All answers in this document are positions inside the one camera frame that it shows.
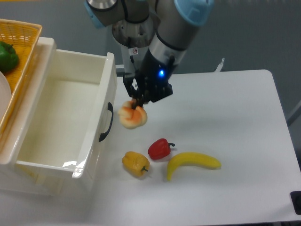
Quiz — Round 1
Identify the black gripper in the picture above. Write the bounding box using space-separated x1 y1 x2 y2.
123 50 175 109

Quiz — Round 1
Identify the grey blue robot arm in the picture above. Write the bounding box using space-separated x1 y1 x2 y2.
84 0 214 109

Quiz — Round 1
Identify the red bell pepper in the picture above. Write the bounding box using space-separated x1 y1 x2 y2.
148 138 175 160

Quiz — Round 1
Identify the yellow bell pepper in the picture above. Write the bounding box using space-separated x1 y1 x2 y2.
122 151 150 178

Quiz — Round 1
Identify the yellow banana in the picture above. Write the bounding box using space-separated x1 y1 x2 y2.
166 152 222 181

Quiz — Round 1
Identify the white open drawer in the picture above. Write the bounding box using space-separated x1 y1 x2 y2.
14 49 118 192

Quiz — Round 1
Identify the yellow woven basket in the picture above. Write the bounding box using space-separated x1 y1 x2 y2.
0 19 42 134

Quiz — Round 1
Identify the white plate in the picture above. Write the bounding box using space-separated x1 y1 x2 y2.
0 73 12 120

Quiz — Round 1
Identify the white drawer cabinet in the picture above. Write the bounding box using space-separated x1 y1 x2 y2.
0 37 63 195

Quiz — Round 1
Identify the green bell pepper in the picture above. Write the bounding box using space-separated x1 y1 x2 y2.
0 41 19 73

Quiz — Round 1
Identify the black device at table edge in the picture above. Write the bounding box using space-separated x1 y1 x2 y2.
290 191 301 215

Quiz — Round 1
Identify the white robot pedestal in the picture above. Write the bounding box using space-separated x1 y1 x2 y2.
112 13 160 73

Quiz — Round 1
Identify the black cable on pedestal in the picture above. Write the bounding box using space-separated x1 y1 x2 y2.
127 37 141 76

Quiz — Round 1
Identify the black drawer handle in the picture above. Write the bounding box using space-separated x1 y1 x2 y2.
98 102 114 143

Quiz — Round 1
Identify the white bracket behind table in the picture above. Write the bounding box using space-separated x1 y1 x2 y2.
214 57 225 73

